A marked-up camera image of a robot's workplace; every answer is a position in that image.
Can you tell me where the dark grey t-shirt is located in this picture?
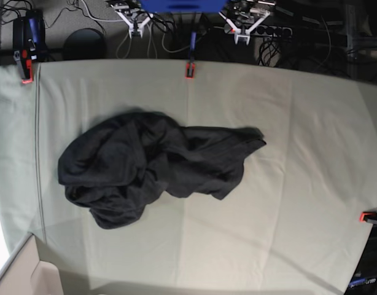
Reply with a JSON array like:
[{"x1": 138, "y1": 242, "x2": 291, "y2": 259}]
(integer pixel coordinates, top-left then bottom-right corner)
[{"x1": 57, "y1": 111, "x2": 266, "y2": 229}]

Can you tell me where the middle red black clamp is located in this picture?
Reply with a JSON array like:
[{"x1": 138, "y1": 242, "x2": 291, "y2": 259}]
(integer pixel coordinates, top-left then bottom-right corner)
[{"x1": 185, "y1": 31, "x2": 196, "y2": 79}]

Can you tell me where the light green table cloth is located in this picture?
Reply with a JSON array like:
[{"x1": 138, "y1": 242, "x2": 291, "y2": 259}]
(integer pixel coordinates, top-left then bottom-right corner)
[{"x1": 0, "y1": 60, "x2": 377, "y2": 294}]

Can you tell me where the black power strip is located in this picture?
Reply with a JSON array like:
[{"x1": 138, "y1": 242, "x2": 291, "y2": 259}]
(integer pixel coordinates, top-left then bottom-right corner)
[{"x1": 223, "y1": 23, "x2": 293, "y2": 39}]

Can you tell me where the blue box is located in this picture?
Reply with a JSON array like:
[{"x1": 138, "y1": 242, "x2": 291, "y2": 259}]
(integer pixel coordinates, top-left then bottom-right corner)
[{"x1": 140, "y1": 0, "x2": 227, "y2": 13}]

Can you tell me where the black round stool seat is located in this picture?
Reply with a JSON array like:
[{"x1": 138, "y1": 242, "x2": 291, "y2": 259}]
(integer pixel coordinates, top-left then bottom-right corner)
[{"x1": 62, "y1": 28, "x2": 107, "y2": 60}]

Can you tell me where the left red black clamp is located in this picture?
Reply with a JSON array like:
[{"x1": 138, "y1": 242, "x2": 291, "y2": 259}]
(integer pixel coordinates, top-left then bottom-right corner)
[{"x1": 12, "y1": 9, "x2": 47, "y2": 84}]

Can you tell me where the beige plastic bin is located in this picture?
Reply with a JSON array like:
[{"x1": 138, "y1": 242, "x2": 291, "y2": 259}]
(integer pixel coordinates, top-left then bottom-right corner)
[{"x1": 0, "y1": 234, "x2": 64, "y2": 295}]

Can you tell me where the white cable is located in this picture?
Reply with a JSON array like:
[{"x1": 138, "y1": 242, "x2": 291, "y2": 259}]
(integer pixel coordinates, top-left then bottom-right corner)
[{"x1": 80, "y1": 0, "x2": 177, "y2": 59}]

